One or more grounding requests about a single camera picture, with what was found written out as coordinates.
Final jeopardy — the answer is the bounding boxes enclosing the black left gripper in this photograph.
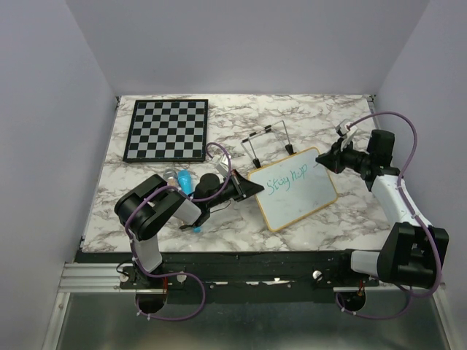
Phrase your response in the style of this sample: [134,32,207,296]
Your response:
[207,169,263,209]

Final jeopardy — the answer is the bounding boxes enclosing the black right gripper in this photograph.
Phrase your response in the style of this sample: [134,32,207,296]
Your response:
[317,137,372,174]

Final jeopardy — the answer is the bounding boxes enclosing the yellow framed whiteboard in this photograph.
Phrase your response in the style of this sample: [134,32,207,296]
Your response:
[248,147,338,232]

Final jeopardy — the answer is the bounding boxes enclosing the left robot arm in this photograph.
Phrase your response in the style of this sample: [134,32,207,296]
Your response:
[114,169,264,288]

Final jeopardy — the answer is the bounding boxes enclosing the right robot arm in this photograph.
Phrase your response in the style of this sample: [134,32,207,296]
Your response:
[316,130,449,289]

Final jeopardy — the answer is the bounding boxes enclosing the blue toy microphone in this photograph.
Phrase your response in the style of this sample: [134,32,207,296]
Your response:
[174,170,201,233]

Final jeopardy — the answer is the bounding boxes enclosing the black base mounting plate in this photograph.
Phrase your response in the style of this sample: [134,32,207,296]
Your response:
[75,251,378,309]

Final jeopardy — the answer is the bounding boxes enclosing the black white chessboard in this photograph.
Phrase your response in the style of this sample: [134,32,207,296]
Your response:
[123,99,209,163]

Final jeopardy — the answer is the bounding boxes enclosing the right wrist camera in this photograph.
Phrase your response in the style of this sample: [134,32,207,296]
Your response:
[336,120,358,151]

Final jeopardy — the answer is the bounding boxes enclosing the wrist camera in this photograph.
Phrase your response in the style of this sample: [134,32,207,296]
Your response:
[215,155,231,178]
[336,120,358,151]

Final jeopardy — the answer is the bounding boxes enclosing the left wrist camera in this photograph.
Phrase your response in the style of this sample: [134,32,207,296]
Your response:
[215,155,231,178]

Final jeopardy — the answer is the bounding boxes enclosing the wire whiteboard stand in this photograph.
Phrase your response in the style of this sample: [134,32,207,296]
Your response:
[240,120,296,169]

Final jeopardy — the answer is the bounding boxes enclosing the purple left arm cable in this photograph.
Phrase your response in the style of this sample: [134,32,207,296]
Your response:
[123,141,234,322]

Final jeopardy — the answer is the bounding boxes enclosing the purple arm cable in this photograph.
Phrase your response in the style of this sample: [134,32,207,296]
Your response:
[335,111,444,319]
[123,141,234,322]

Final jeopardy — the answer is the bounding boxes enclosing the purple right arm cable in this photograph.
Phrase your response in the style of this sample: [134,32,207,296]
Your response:
[335,111,444,319]

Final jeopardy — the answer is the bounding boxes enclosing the aluminium rail frame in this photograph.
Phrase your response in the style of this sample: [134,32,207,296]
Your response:
[46,94,449,349]

